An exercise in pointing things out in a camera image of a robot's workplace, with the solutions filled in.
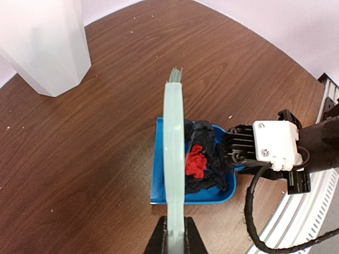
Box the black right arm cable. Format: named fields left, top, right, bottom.
left=243, top=148, right=339, bottom=254

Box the translucent white waste bin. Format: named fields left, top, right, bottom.
left=1, top=1, right=91, bottom=97

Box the blue plastic dustpan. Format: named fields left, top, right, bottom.
left=150, top=118, right=239, bottom=205

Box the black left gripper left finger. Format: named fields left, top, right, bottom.
left=144, top=216, right=167, bottom=254

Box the black crumpled paper scrap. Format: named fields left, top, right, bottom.
left=185, top=143, right=234, bottom=194

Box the long black paper scrap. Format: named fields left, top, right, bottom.
left=184, top=119, right=215, bottom=160

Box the mint green hand brush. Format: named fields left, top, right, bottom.
left=163, top=68, right=185, bottom=253

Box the small red paper scrap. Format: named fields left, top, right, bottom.
left=185, top=144, right=208, bottom=179

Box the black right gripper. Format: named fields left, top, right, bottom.
left=238, top=148, right=311, bottom=196

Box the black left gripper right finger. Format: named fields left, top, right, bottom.
left=184, top=217, right=208, bottom=254

